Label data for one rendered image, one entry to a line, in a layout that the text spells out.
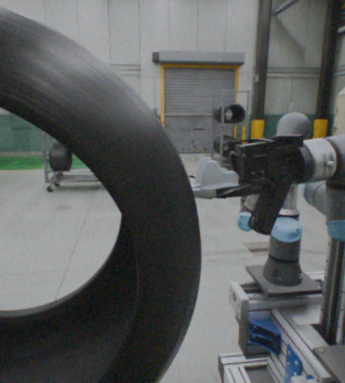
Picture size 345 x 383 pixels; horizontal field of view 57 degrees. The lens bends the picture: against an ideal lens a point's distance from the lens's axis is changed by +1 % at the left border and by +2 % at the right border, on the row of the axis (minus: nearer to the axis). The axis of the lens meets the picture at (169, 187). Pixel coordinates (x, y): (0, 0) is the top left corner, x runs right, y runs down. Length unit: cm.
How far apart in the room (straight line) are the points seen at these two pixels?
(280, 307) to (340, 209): 80
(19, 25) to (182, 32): 1172
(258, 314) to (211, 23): 1148
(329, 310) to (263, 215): 76
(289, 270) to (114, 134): 110
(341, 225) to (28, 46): 55
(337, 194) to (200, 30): 1167
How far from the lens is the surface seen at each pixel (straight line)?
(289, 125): 123
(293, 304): 140
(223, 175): 51
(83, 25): 1193
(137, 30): 1186
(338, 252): 118
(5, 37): 33
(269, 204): 56
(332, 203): 64
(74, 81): 31
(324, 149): 58
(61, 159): 589
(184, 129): 1172
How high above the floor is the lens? 135
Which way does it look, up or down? 13 degrees down
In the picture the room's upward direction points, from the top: straight up
